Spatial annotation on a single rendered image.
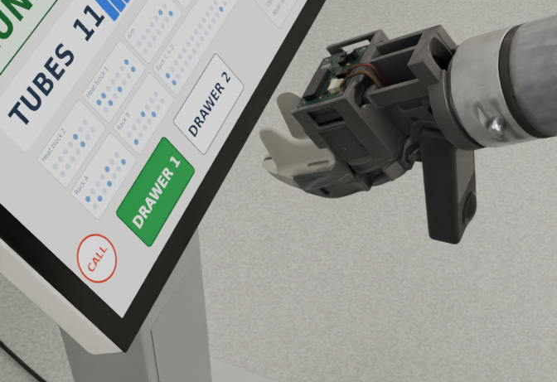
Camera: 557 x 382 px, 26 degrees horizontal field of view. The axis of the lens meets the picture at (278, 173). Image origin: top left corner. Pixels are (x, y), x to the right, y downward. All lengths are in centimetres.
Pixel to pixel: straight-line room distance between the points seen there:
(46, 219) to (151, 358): 52
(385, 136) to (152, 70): 31
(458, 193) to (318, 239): 139
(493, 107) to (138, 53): 40
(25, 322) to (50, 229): 121
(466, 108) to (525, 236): 152
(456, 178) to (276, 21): 41
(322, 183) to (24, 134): 25
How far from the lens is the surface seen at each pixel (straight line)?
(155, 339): 145
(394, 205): 230
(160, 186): 106
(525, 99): 75
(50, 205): 99
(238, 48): 116
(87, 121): 102
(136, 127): 105
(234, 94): 114
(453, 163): 84
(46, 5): 103
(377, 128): 83
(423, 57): 79
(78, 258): 100
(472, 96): 77
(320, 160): 89
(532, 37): 76
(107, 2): 107
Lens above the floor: 184
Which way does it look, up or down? 52 degrees down
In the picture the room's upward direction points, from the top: straight up
